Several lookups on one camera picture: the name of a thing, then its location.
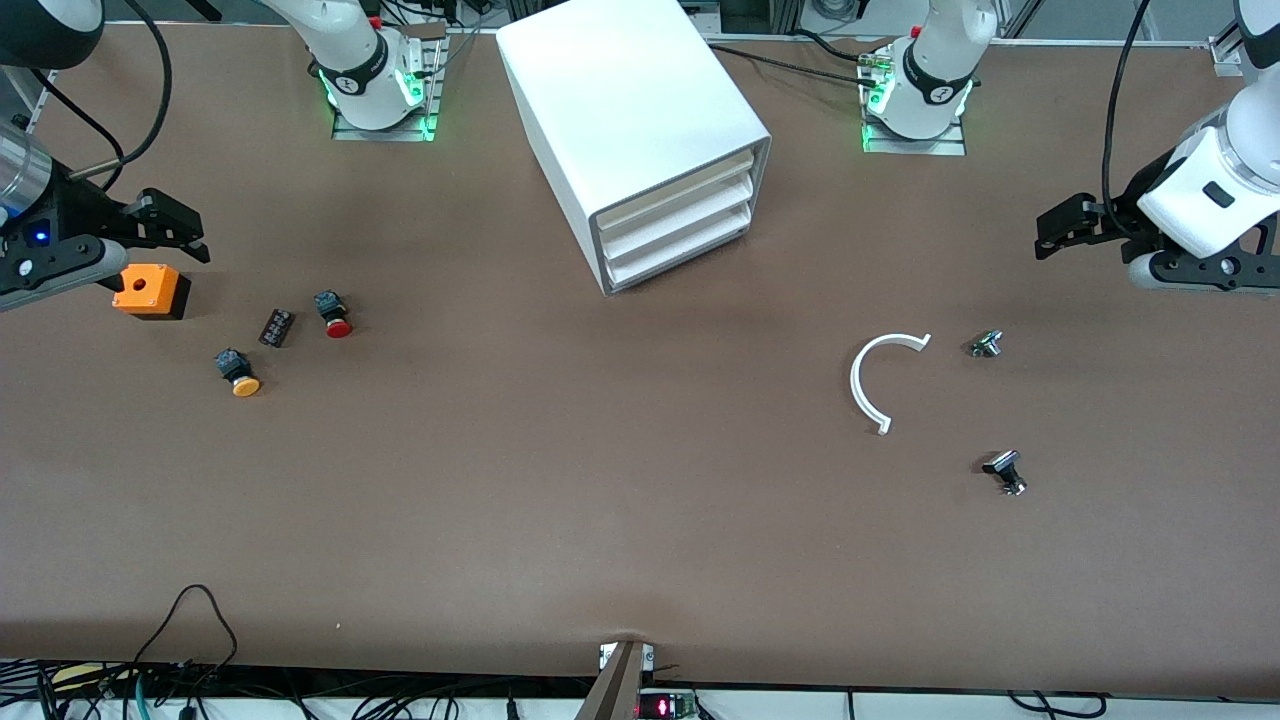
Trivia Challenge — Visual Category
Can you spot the short black table cable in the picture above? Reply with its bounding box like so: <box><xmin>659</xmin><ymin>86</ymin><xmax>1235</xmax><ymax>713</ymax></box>
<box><xmin>795</xmin><ymin>28</ymin><xmax>873</xmax><ymax>65</ymax></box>

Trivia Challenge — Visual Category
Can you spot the white drawer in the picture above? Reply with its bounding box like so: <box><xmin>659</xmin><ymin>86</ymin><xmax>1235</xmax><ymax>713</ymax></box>
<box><xmin>600</xmin><ymin>177</ymin><xmax>755</xmax><ymax>267</ymax></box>
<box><xmin>598</xmin><ymin>150</ymin><xmax>756</xmax><ymax>241</ymax></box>
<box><xmin>603</xmin><ymin>204</ymin><xmax>753</xmax><ymax>293</ymax></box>

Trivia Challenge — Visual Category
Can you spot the white drawer cabinet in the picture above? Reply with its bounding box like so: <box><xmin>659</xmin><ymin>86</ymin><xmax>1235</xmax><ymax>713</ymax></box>
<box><xmin>496</xmin><ymin>0</ymin><xmax>773</xmax><ymax>297</ymax></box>

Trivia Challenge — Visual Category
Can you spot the black key switch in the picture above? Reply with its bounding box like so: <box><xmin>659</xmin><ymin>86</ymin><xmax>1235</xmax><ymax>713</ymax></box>
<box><xmin>981</xmin><ymin>450</ymin><xmax>1028</xmax><ymax>498</ymax></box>

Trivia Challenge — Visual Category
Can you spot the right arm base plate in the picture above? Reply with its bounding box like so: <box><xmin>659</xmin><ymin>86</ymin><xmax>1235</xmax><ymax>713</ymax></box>
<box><xmin>332</xmin><ymin>25</ymin><xmax>446</xmax><ymax>142</ymax></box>

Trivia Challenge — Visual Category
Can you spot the red push button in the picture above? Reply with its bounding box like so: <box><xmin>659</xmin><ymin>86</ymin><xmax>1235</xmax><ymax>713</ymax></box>
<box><xmin>313</xmin><ymin>290</ymin><xmax>354</xmax><ymax>339</ymax></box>

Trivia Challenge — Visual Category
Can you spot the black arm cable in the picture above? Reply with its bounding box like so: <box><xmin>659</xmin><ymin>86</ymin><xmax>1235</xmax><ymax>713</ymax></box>
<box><xmin>30</xmin><ymin>0</ymin><xmax>173</xmax><ymax>186</ymax></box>
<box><xmin>1100</xmin><ymin>0</ymin><xmax>1153</xmax><ymax>216</ymax></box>

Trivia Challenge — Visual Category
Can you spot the brown camera mount bar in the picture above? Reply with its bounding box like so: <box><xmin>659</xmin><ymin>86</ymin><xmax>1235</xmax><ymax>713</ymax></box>
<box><xmin>575</xmin><ymin>640</ymin><xmax>656</xmax><ymax>720</ymax></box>

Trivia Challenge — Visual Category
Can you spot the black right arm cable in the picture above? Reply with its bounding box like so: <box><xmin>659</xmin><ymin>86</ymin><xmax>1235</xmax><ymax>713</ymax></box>
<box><xmin>30</xmin><ymin>0</ymin><xmax>173</xmax><ymax>186</ymax></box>

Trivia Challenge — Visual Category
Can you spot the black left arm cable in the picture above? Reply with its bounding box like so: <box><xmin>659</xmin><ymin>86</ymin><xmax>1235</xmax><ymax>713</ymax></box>
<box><xmin>1100</xmin><ymin>0</ymin><xmax>1153</xmax><ymax>216</ymax></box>

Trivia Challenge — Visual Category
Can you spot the red display device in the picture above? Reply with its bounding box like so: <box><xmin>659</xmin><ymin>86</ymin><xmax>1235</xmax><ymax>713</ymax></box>
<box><xmin>636</xmin><ymin>690</ymin><xmax>701</xmax><ymax>720</ymax></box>

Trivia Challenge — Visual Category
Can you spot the black floor cable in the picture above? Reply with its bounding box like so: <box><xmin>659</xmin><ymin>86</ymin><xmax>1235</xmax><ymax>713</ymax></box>
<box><xmin>1005</xmin><ymin>690</ymin><xmax>1111</xmax><ymax>719</ymax></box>

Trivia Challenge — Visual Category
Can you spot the long black table cable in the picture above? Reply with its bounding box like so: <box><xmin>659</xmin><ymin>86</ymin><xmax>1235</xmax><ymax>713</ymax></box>
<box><xmin>708</xmin><ymin>44</ymin><xmax>876</xmax><ymax>86</ymax></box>

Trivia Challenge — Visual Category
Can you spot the orange button enclosure box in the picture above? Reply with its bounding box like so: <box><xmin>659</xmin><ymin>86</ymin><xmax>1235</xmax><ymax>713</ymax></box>
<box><xmin>112</xmin><ymin>263</ymin><xmax>191</xmax><ymax>321</ymax></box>

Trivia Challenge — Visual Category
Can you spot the black looped cable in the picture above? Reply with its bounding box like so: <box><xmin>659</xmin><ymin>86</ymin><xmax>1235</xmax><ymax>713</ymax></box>
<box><xmin>130</xmin><ymin>584</ymin><xmax>241</xmax><ymax>671</ymax></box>

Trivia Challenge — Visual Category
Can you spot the white curved plastic bracket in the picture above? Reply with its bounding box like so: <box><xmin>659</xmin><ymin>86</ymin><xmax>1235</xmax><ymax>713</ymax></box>
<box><xmin>849</xmin><ymin>332</ymin><xmax>933</xmax><ymax>437</ymax></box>

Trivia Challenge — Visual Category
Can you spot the orange push button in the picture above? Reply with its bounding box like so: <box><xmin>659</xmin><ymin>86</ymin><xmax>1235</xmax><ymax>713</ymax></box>
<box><xmin>214</xmin><ymin>348</ymin><xmax>263</xmax><ymax>399</ymax></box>

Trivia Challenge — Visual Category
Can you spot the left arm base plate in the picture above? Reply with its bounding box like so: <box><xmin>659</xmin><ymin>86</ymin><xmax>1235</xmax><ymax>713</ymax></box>
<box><xmin>862</xmin><ymin>118</ymin><xmax>969</xmax><ymax>156</ymax></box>

